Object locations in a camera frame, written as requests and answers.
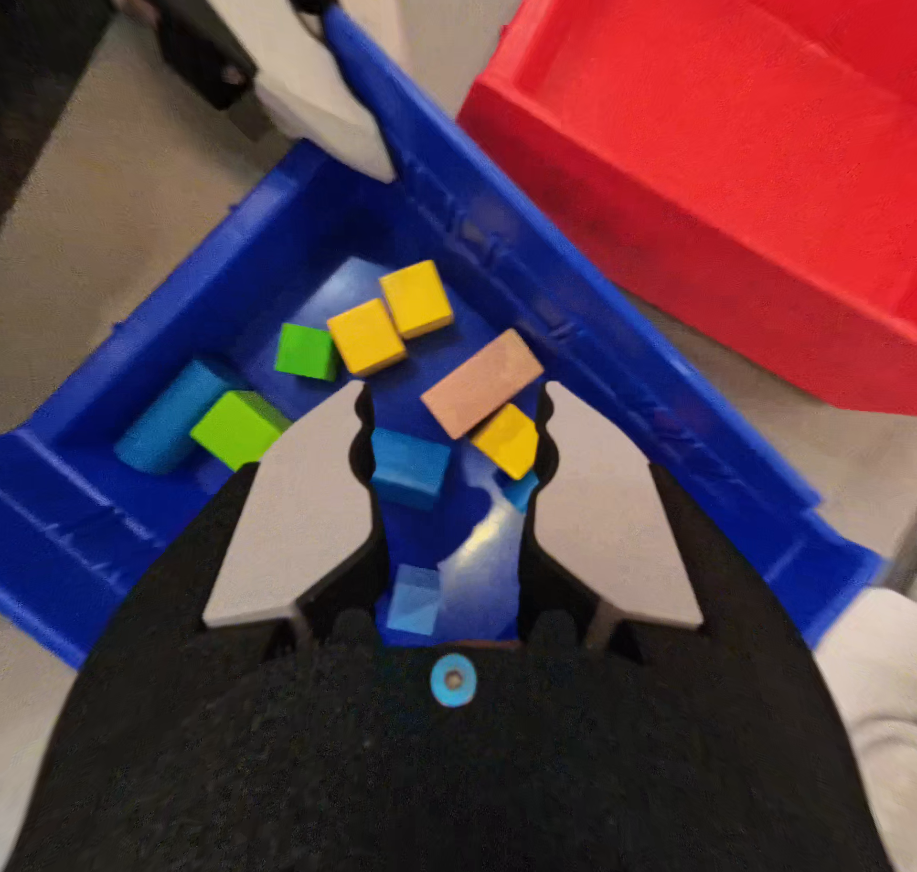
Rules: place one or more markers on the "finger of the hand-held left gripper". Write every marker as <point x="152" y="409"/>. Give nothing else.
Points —
<point x="301" y="56"/>

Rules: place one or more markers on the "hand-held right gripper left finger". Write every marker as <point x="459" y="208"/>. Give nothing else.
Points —
<point x="294" y="528"/>

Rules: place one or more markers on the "red plastic bin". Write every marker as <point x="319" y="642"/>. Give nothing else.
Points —
<point x="717" y="142"/>

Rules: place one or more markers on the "light blue wooden cube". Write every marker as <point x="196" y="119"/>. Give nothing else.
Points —
<point x="416" y="600"/>

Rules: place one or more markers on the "small green wooden block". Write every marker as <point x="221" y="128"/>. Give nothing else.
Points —
<point x="304" y="352"/>

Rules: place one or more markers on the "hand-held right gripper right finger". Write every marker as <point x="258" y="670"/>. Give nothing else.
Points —
<point x="616" y="528"/>

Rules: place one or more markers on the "yellow wooden cube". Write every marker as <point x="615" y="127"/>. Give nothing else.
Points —
<point x="417" y="299"/>

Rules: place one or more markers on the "natural wooden block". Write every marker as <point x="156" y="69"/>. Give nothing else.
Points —
<point x="483" y="382"/>

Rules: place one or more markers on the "blue wooden cylinder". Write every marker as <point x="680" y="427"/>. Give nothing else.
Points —
<point x="517" y="490"/>
<point x="172" y="417"/>

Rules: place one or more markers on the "blue plastic bin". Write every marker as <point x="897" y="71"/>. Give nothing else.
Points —
<point x="172" y="313"/>

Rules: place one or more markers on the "long green wooden block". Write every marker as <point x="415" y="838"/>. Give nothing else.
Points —
<point x="239" y="428"/>

